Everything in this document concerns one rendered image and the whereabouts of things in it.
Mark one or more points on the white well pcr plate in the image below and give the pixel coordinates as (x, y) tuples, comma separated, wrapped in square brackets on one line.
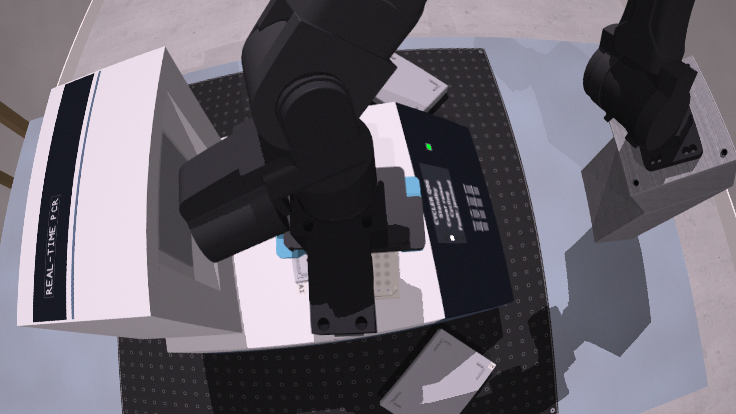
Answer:
[(386, 276)]

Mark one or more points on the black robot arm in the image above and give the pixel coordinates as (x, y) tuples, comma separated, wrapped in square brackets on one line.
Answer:
[(309, 82)]

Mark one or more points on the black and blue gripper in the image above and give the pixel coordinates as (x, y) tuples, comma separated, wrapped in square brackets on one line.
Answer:
[(397, 211)]

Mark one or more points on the white real-time pcr cycler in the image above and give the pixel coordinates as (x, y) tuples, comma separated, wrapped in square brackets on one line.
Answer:
[(91, 240)]

